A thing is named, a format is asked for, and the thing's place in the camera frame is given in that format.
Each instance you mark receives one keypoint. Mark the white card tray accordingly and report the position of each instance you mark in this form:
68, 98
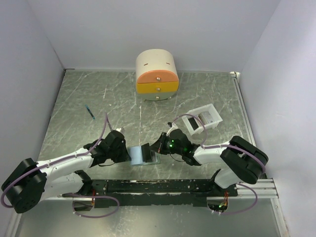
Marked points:
192, 113

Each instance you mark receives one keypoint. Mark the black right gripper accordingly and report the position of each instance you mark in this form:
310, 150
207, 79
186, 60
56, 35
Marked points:
158, 146

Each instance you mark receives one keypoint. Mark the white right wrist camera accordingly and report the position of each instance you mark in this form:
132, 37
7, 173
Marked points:
172, 128

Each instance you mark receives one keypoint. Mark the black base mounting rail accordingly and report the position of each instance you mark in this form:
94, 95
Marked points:
151, 192

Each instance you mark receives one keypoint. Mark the aluminium frame rail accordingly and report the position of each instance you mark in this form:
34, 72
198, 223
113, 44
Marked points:
250, 214

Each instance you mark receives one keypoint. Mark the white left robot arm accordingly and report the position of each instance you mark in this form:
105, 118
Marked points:
34, 181

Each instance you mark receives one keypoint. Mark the round pastel drawer cabinet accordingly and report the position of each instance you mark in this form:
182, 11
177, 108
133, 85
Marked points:
156, 75

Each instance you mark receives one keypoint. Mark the blue pen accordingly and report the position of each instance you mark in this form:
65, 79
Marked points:
90, 112

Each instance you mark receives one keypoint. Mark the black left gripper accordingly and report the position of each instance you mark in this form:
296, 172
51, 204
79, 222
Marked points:
125, 155

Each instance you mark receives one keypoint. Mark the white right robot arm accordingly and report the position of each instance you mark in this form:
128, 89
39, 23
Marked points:
224, 164

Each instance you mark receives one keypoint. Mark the mint green card holder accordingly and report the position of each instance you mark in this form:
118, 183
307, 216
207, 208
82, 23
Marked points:
136, 156

